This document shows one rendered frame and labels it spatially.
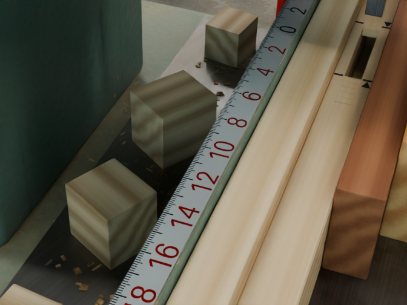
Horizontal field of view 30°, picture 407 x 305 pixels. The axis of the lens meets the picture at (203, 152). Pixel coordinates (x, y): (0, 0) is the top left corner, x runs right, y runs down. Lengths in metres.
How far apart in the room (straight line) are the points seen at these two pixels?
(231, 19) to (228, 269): 0.39
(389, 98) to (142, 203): 0.16
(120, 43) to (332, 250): 0.29
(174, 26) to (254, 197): 0.41
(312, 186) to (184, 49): 0.36
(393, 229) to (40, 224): 0.24
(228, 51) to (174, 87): 0.11
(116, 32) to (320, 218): 0.29
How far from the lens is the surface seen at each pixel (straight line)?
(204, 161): 0.29
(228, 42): 0.62
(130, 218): 0.44
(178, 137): 0.52
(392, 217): 0.34
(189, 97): 0.52
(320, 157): 0.33
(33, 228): 0.49
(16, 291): 0.41
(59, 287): 0.46
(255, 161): 0.30
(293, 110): 0.33
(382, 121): 0.34
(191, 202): 0.28
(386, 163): 0.32
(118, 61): 0.56
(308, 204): 0.30
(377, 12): 0.41
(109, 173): 0.46
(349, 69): 0.40
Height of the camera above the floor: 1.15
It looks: 40 degrees down
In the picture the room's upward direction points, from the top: 2 degrees clockwise
